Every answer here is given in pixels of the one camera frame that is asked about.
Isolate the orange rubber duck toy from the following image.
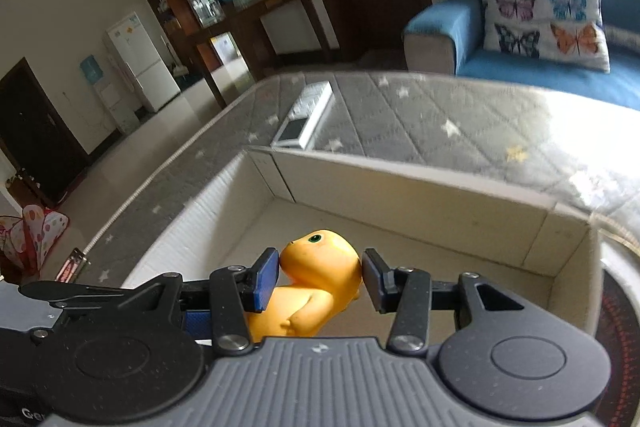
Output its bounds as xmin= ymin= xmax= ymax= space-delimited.
xmin=245 ymin=229 xmax=363 ymax=343

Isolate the dark entrance door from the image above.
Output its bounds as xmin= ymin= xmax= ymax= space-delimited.
xmin=0 ymin=57 xmax=92 ymax=208

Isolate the blue sofa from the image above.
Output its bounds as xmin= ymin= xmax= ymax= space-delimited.
xmin=403 ymin=0 xmax=640 ymax=112

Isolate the grey cardboard box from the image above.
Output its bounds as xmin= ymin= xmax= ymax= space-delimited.
xmin=121 ymin=146 xmax=608 ymax=343

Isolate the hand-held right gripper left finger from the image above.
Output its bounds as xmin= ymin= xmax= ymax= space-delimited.
xmin=117 ymin=248 xmax=281 ymax=356

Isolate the butterfly print pillow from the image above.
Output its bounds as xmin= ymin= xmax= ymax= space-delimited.
xmin=475 ymin=0 xmax=612 ymax=74

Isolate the white water dispenser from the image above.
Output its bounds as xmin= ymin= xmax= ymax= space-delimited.
xmin=80 ymin=56 xmax=139 ymax=136

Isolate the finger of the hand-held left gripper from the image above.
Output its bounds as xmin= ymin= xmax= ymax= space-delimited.
xmin=19 ymin=281 xmax=132 ymax=306

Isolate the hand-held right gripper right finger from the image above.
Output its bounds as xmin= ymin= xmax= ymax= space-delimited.
xmin=361 ymin=248 xmax=526 ymax=355

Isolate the white remote control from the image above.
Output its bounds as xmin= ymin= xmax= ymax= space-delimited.
xmin=271 ymin=81 xmax=334 ymax=149

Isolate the dark wooden sideboard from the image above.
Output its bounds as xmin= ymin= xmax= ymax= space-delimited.
xmin=187 ymin=0 xmax=332 ymax=108

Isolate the small red heater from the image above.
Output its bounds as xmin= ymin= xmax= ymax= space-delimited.
xmin=55 ymin=248 xmax=91 ymax=284

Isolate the white refrigerator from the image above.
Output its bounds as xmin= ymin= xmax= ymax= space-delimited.
xmin=103 ymin=11 xmax=182 ymax=114

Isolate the colourful dotted play tent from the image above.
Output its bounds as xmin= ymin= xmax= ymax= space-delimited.
xmin=0 ymin=203 xmax=70 ymax=284

